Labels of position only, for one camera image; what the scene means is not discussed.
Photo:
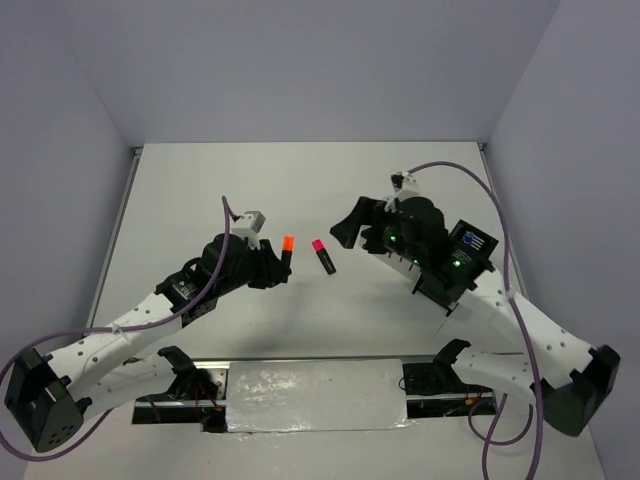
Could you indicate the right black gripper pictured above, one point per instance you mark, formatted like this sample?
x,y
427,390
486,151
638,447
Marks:
x,y
347,229

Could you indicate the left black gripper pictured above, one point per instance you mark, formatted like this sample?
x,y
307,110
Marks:
x,y
270,265

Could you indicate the pink cap black highlighter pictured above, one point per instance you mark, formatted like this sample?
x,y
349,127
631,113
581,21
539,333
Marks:
x,y
324,257

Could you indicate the orange cap black highlighter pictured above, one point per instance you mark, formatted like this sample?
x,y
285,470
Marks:
x,y
287,250

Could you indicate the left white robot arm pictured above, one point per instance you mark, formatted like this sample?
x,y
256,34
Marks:
x,y
52,395

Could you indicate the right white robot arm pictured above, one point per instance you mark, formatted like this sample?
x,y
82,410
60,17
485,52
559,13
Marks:
x,y
566,376

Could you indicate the white slotted organizer box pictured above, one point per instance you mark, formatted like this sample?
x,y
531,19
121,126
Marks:
x,y
407,268

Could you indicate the silver foil-covered panel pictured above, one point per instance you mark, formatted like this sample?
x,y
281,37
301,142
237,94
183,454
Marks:
x,y
315,396

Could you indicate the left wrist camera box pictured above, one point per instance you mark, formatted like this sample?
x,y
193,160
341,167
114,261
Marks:
x,y
247,226

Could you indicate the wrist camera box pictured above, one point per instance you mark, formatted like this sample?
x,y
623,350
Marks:
x,y
405,186
247,226

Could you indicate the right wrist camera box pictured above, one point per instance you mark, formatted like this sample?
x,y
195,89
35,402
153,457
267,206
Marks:
x,y
405,186

